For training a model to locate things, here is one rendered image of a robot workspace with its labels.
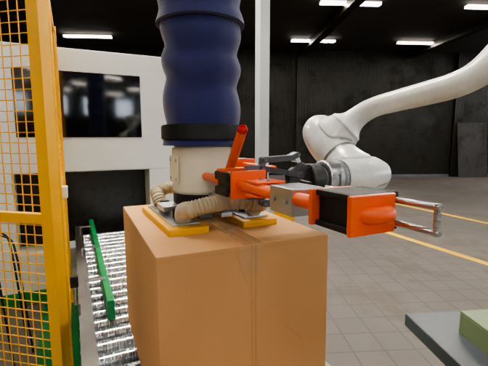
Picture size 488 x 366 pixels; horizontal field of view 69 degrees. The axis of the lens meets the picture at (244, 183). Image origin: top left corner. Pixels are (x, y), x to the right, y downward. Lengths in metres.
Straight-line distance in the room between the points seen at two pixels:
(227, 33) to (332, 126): 0.36
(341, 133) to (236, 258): 0.45
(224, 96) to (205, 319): 0.53
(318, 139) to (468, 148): 12.77
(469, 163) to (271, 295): 13.01
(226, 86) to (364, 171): 0.41
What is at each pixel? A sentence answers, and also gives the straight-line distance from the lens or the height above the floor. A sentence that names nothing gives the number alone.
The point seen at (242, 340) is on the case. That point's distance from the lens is 0.84.
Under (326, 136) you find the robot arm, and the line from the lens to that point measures 0.99.
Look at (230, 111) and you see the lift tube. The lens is 0.94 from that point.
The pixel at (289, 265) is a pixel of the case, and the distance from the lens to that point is 0.82.
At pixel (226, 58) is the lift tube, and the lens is 0.96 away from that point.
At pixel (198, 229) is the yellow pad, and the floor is 1.09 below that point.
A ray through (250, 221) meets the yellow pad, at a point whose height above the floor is 1.09.
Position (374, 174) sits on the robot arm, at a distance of 0.93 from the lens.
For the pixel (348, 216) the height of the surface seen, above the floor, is 1.21.
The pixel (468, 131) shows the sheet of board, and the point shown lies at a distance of 13.77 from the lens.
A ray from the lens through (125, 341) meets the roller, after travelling 1.53.
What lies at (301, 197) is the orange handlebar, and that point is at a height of 1.21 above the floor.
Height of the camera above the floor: 1.30
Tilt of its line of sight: 7 degrees down
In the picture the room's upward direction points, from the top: straight up
